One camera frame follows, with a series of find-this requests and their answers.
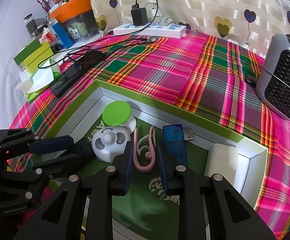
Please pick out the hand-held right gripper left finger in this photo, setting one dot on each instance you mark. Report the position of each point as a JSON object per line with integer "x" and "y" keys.
{"x": 127, "y": 170}

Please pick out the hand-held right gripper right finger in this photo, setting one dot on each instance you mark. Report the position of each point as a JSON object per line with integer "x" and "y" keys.
{"x": 161, "y": 170}

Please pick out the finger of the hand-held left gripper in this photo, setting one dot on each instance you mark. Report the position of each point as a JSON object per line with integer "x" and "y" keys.
{"x": 52, "y": 143}
{"x": 60, "y": 163}

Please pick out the pink loop clip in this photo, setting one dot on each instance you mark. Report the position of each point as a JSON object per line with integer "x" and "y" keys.
{"x": 140, "y": 165}

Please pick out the blue translucent usb device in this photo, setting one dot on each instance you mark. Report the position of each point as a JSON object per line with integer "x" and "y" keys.
{"x": 175, "y": 140}

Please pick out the white round panda gadget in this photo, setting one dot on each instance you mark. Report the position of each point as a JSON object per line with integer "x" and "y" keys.
{"x": 107, "y": 142}

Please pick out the green topped white knob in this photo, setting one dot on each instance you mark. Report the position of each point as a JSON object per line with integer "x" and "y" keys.
{"x": 116, "y": 112}

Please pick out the white usb wall charger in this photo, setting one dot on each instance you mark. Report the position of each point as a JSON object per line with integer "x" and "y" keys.
{"x": 222, "y": 160}

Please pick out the green and white cardboard box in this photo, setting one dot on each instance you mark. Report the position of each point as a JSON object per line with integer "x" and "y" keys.
{"x": 160, "y": 107}

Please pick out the black smartphone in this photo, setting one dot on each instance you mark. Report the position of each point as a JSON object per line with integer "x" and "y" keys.
{"x": 67, "y": 82}

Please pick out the green tissue pack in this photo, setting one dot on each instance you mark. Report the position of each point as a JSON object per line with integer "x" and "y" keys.
{"x": 40, "y": 80}

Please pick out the stack of green boxes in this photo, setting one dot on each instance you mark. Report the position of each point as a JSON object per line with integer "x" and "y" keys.
{"x": 32, "y": 55}

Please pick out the blue carton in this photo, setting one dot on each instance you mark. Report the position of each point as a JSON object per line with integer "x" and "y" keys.
{"x": 61, "y": 35}

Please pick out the dark glass jar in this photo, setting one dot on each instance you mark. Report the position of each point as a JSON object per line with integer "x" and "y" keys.
{"x": 31, "y": 26}

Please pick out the small black plug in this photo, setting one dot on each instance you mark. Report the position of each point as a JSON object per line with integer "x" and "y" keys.
{"x": 251, "y": 80}

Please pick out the orange lidded container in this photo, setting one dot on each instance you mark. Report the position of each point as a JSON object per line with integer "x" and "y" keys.
{"x": 72, "y": 7}

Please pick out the white power strip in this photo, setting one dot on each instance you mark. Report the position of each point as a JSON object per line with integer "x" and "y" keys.
{"x": 147, "y": 30}

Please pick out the grey fan heater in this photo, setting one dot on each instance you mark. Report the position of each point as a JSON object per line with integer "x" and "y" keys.
{"x": 285, "y": 80}

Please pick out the black power adapter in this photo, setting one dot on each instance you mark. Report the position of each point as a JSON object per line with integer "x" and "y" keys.
{"x": 138, "y": 16}

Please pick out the heart print curtain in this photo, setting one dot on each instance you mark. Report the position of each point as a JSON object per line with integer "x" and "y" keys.
{"x": 197, "y": 7}

